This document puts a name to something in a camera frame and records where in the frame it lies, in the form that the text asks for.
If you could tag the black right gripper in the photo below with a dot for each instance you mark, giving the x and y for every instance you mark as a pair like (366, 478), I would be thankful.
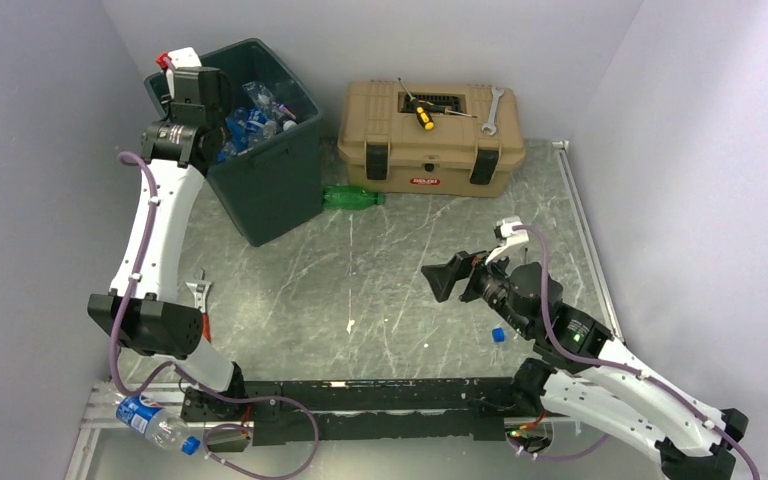
(442, 277)

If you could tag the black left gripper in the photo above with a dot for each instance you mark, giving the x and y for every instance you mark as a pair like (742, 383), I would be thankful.
(170, 108)

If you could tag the blue label water bottle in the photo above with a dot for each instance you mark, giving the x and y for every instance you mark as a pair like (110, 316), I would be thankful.
(274, 126)

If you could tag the dark green plastic bin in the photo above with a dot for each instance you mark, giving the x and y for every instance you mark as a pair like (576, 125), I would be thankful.
(276, 185)

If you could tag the green plastic bottle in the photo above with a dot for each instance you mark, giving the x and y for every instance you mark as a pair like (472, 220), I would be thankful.
(353, 198)

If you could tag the crushed blue label bottle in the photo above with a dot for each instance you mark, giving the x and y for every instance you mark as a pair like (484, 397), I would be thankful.
(236, 124)

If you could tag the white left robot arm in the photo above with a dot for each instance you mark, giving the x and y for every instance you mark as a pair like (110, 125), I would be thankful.
(139, 311)

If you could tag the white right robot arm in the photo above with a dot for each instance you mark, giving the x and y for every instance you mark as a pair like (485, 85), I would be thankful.
(583, 371)

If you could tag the tan plastic toolbox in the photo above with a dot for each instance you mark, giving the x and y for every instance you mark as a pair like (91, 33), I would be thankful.
(385, 149)

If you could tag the yellow black screwdriver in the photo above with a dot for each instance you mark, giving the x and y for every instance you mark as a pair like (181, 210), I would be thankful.
(423, 117)

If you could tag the thin dark screwdriver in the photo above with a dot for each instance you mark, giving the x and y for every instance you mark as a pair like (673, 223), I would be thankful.
(442, 109)

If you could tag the silver open-end wrench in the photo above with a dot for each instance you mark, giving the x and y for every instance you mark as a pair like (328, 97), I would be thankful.
(490, 127)

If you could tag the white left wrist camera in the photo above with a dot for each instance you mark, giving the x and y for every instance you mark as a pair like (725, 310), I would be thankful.
(169, 62)

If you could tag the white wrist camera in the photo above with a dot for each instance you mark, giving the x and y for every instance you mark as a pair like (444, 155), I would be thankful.
(169, 62)
(511, 235)

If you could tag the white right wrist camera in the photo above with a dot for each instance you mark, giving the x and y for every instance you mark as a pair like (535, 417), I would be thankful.
(511, 235)

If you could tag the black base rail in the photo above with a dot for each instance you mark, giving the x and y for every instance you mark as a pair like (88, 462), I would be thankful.
(481, 408)

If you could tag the red handle adjustable wrench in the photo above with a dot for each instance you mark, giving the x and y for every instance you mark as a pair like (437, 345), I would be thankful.
(200, 288)

